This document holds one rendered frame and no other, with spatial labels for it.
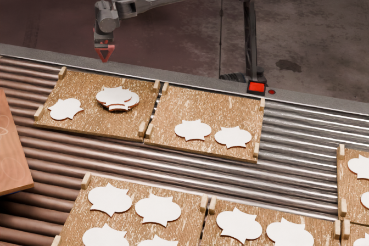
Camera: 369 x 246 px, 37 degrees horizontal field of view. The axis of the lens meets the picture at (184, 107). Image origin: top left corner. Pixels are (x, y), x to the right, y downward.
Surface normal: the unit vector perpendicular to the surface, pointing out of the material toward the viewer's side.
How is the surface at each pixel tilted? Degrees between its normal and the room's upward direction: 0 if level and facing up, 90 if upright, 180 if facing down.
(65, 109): 0
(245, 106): 0
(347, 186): 0
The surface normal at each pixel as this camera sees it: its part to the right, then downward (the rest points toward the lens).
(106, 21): 0.25, 0.62
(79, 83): 0.06, -0.78
